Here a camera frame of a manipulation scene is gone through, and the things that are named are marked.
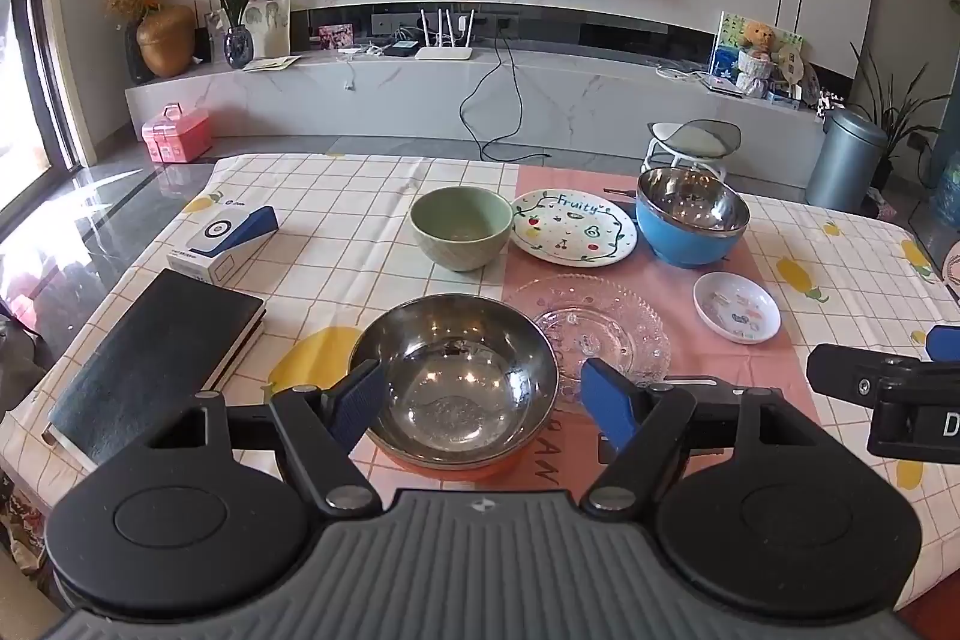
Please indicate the pink printed table runner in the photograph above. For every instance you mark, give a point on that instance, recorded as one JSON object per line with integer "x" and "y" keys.
{"x": 675, "y": 302}

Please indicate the small white printed dish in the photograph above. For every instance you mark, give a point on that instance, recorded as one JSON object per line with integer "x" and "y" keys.
{"x": 735, "y": 306}

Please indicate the white and blue box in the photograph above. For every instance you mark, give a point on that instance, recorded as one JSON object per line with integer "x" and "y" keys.
{"x": 225, "y": 235}

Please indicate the checked lemon-print tablecloth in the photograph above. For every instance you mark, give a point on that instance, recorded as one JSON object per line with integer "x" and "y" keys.
{"x": 337, "y": 280}

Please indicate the black set-top box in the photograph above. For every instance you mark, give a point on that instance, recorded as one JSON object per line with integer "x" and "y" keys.
{"x": 401, "y": 48}

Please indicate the grey metal trash can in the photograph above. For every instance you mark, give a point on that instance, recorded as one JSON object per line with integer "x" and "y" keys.
{"x": 844, "y": 168}

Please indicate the long-leaf potted plant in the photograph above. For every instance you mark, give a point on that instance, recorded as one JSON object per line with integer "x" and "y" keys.
{"x": 896, "y": 115}

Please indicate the white fruit-print plate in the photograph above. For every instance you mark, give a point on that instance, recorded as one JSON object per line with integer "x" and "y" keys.
{"x": 570, "y": 235}

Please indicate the green ceramic bowl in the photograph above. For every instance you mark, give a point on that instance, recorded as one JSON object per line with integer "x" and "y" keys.
{"x": 457, "y": 220}

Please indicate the portrait drawing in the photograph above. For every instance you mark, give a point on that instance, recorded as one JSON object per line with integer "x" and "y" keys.
{"x": 268, "y": 29}

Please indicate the white router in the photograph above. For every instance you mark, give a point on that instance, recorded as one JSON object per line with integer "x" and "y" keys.
{"x": 444, "y": 53}

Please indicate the teddy bear in wrapped pot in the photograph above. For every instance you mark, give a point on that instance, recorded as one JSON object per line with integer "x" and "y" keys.
{"x": 756, "y": 55}

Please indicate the round hand fan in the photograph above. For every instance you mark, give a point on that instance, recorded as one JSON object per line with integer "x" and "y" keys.
{"x": 791, "y": 66}

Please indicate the pink carry case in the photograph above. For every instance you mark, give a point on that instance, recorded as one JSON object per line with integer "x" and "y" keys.
{"x": 176, "y": 134}

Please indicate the pink photo card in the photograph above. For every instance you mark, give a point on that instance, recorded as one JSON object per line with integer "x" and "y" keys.
{"x": 336, "y": 36}

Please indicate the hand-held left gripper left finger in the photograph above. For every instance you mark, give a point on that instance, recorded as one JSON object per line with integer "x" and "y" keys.
{"x": 360, "y": 401}

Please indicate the gold round vase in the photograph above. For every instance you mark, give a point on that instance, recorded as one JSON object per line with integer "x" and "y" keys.
{"x": 166, "y": 44}

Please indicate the blue steel bowl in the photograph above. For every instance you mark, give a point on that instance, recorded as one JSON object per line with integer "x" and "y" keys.
{"x": 675, "y": 242}

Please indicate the orange steel bowl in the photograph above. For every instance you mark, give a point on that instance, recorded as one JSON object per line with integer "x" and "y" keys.
{"x": 450, "y": 347}

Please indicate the grey flat device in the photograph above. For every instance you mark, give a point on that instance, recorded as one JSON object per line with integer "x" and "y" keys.
{"x": 721, "y": 84}

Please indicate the blue water bottle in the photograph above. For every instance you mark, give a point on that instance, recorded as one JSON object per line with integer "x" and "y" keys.
{"x": 949, "y": 190}

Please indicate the green and blue painting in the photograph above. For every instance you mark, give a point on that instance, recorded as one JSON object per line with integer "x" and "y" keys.
{"x": 724, "y": 48}

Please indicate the white marble television console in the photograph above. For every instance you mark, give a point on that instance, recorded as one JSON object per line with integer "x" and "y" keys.
{"x": 600, "y": 100}

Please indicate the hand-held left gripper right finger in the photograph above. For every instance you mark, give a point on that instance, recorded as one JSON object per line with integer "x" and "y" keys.
{"x": 607, "y": 401}

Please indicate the white stool with grey back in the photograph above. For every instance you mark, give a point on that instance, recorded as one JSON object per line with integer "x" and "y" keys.
{"x": 694, "y": 139}

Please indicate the beige paper envelope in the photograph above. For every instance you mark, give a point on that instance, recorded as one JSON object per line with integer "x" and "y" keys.
{"x": 270, "y": 63}

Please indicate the glass sliding door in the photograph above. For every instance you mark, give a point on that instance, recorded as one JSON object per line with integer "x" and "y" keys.
{"x": 30, "y": 48}

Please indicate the clear glass plate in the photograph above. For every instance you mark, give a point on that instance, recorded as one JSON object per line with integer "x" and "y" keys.
{"x": 600, "y": 317}

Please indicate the black book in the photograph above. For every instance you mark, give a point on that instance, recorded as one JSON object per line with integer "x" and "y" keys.
{"x": 150, "y": 362}

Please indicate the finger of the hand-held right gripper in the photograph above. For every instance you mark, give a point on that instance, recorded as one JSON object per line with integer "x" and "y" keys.
{"x": 847, "y": 370}
{"x": 946, "y": 342}

